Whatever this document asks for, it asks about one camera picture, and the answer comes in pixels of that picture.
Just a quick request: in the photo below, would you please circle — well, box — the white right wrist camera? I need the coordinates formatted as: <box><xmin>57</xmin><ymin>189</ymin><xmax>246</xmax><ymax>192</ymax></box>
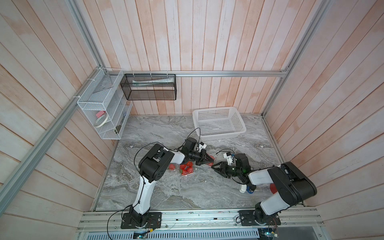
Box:
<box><xmin>224</xmin><ymin>152</ymin><xmax>236</xmax><ymax>166</ymax></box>

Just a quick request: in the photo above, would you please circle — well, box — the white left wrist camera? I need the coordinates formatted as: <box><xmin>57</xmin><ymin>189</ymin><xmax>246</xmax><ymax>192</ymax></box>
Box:
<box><xmin>197</xmin><ymin>142</ymin><xmax>207</xmax><ymax>152</ymax></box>

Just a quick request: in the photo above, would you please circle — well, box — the roll of tape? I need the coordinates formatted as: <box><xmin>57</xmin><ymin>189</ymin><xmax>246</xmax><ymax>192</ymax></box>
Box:
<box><xmin>94</xmin><ymin>113</ymin><xmax>109</xmax><ymax>129</ymax></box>

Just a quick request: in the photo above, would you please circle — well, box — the red pen cup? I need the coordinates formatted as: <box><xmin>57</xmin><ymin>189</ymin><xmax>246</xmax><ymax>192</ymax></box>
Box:
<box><xmin>270</xmin><ymin>184</ymin><xmax>278</xmax><ymax>194</ymax></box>

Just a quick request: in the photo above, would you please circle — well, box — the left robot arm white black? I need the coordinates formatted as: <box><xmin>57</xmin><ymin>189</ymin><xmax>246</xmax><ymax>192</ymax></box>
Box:
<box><xmin>130</xmin><ymin>137</ymin><xmax>215</xmax><ymax>222</ymax></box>

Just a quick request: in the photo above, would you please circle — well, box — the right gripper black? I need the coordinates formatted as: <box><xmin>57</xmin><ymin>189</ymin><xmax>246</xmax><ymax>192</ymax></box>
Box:
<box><xmin>211</xmin><ymin>161</ymin><xmax>242</xmax><ymax>178</ymax></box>

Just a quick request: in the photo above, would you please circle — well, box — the blue object on table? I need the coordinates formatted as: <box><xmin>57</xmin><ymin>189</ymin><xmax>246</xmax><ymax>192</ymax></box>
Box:
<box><xmin>247</xmin><ymin>185</ymin><xmax>257</xmax><ymax>194</ymax></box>

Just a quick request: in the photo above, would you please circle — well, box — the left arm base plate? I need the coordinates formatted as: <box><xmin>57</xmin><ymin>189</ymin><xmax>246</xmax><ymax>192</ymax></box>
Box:
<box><xmin>121</xmin><ymin>212</ymin><xmax>162</xmax><ymax>230</ymax></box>

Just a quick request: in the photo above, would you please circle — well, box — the white perforated plastic basket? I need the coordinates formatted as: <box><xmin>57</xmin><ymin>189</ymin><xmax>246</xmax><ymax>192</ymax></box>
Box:
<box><xmin>193</xmin><ymin>107</ymin><xmax>247</xmax><ymax>141</ymax></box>

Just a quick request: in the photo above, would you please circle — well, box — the black mesh wall basket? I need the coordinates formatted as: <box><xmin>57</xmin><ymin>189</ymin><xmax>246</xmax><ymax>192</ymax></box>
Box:
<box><xmin>120</xmin><ymin>74</ymin><xmax>177</xmax><ymax>101</ymax></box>

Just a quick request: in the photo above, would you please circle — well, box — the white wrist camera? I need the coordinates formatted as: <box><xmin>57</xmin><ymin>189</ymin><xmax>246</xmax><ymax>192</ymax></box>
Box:
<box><xmin>197</xmin><ymin>142</ymin><xmax>207</xmax><ymax>152</ymax></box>
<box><xmin>224</xmin><ymin>152</ymin><xmax>236</xmax><ymax>166</ymax></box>

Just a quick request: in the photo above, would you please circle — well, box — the clear plastic clamshell container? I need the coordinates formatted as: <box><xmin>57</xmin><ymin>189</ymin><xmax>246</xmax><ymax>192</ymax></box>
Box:
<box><xmin>179</xmin><ymin>161</ymin><xmax>194</xmax><ymax>176</ymax></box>

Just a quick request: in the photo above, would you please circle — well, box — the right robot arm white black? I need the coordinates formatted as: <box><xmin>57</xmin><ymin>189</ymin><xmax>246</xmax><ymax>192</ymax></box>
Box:
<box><xmin>211</xmin><ymin>154</ymin><xmax>317</xmax><ymax>226</ymax></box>

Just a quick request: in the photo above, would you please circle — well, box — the pink note pad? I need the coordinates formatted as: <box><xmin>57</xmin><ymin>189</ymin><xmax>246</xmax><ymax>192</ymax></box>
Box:
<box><xmin>95</xmin><ymin>111</ymin><xmax>106</xmax><ymax>119</ymax></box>

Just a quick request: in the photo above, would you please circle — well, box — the white wire wall shelf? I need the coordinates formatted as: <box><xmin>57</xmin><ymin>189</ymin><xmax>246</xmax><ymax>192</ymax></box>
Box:
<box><xmin>77</xmin><ymin>68</ymin><xmax>133</xmax><ymax>140</ymax></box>

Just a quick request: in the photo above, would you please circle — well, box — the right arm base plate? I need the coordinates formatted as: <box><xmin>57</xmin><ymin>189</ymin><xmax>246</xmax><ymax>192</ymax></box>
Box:
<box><xmin>236</xmin><ymin>209</ymin><xmax>281</xmax><ymax>227</ymax></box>

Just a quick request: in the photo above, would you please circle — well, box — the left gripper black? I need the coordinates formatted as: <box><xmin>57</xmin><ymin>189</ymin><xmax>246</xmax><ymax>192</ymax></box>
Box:
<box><xmin>189</xmin><ymin>148</ymin><xmax>214</xmax><ymax>166</ymax></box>

